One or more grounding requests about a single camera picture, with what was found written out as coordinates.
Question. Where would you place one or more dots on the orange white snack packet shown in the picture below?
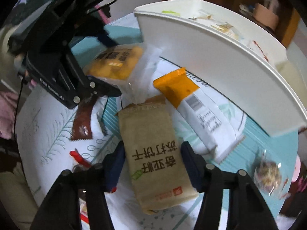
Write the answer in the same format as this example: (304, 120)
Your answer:
(216, 121)

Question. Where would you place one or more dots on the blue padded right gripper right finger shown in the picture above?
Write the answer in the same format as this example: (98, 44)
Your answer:
(201, 173)

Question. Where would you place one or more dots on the clear packet nut snack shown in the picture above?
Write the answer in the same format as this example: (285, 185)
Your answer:
(270, 175)

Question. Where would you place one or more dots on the dark brown small sachet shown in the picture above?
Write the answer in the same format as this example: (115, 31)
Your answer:
(81, 129)

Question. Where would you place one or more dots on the kraft brown cracker packet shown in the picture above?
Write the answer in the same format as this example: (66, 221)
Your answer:
(157, 171)

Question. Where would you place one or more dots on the white plastic tray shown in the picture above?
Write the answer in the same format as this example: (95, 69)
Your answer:
(247, 78)

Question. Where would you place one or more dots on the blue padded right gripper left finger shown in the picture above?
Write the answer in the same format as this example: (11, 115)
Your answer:
(112, 167)

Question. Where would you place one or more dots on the yellow clear snack packet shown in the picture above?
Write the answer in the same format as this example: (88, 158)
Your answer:
(128, 67)

